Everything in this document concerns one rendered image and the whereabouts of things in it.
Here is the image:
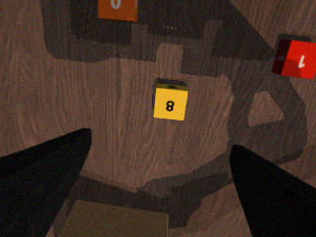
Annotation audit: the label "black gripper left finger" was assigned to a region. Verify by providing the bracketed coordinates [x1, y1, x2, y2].
[0, 128, 92, 237]

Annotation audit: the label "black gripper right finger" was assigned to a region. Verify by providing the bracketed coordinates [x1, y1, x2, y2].
[229, 144, 316, 237]

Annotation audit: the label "red block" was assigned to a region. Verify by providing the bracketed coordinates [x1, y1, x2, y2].
[271, 39, 316, 79]

